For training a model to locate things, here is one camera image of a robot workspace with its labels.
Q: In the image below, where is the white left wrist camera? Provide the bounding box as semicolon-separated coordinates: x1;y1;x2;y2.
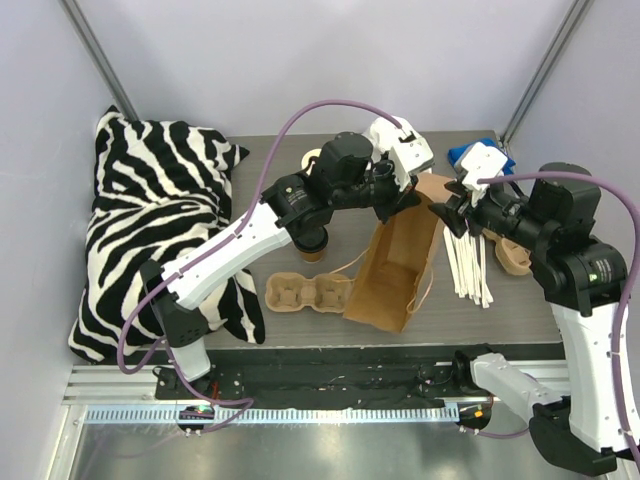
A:
389;127;435;191

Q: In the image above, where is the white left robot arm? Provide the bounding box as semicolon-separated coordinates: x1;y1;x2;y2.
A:
141;132;434;399

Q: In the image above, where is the brown cardboard cup carrier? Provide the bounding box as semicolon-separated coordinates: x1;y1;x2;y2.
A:
265;272;354;314

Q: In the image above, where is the stack of cardboard cup carriers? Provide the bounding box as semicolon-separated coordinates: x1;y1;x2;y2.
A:
495;237;531;276

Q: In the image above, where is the single brown paper cup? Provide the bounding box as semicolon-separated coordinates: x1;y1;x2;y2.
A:
299;249;325;264

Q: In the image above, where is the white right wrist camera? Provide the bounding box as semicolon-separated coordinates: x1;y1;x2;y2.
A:
454;142;508;207

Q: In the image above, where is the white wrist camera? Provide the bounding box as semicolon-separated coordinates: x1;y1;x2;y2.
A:
454;142;508;207
389;127;435;191

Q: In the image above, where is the blue folded cloth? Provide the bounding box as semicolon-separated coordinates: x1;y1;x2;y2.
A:
447;137;516;175

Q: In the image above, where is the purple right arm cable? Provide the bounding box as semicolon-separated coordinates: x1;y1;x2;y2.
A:
469;172;640;440

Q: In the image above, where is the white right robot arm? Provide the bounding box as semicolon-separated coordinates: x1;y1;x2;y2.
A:
432;162;639;477

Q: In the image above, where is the white wrapped straws bundle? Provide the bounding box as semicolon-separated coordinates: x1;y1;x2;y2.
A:
443;227;494;309

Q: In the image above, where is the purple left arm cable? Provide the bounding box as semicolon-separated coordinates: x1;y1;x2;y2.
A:
117;99;406;434

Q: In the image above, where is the zebra print pillow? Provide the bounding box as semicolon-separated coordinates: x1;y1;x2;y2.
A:
68;106;249;364

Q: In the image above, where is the white slotted cable duct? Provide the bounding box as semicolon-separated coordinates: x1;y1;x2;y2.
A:
84;403;459;425

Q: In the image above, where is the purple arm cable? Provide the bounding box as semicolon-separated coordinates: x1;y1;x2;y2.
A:
469;172;640;440
117;99;406;434

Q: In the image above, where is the brown paper bag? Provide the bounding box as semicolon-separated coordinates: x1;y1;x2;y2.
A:
343;173;451;334

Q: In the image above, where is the white bucket hat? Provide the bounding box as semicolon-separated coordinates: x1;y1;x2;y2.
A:
363;117;403;153

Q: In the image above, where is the black plastic cup lid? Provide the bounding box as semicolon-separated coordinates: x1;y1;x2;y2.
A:
293;227;329;254

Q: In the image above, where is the stack of paper cups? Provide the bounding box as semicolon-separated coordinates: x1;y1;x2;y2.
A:
300;148;321;173

